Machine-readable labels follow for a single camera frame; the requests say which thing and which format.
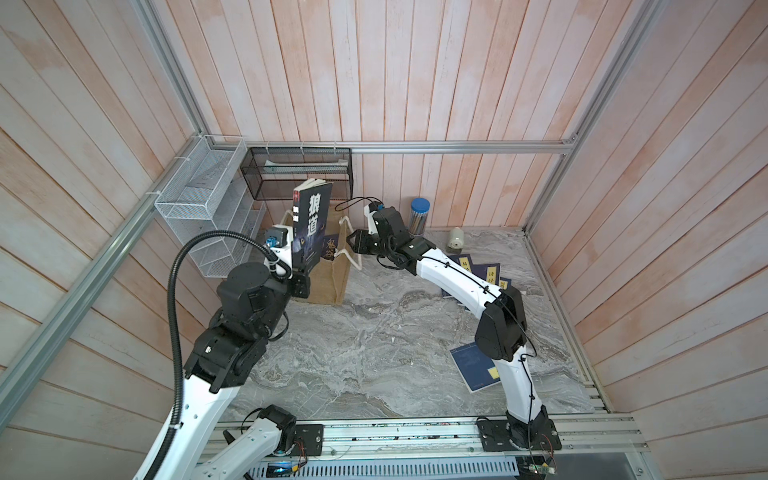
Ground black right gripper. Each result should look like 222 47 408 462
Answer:
344 230 396 263

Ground tan canvas bag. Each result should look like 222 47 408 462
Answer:
298 206 361 306

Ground navy book yellow label back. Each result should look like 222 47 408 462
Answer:
448 254 473 273

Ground black wolf book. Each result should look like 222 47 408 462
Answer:
291 178 332 274

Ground old man book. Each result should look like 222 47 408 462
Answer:
321 234 339 261

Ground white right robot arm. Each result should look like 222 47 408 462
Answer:
347 201 549 449

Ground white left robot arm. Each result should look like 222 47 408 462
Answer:
136 259 306 479

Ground clear pencil tube blue lid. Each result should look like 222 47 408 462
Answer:
409 197 431 236

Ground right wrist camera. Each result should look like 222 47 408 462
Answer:
364 201 384 235

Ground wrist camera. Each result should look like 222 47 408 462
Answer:
364 201 384 235
265 225 293 277

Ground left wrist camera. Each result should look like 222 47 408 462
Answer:
265 225 293 277

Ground black mesh wall basket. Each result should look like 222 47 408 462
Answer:
240 146 354 201

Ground white wire mesh shelf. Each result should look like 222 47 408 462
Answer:
155 135 266 244

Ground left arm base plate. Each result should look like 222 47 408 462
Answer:
287 424 325 458

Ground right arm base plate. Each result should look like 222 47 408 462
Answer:
475 415 562 452

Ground aluminium front rail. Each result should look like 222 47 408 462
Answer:
197 412 650 466

